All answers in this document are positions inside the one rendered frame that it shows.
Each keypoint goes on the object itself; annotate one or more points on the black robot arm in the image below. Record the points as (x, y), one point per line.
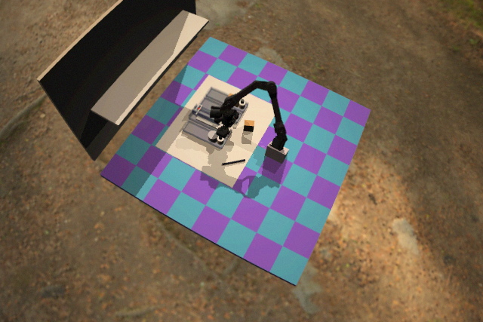
(226, 111)

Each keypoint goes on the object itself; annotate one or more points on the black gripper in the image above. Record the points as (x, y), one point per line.
(223, 131)

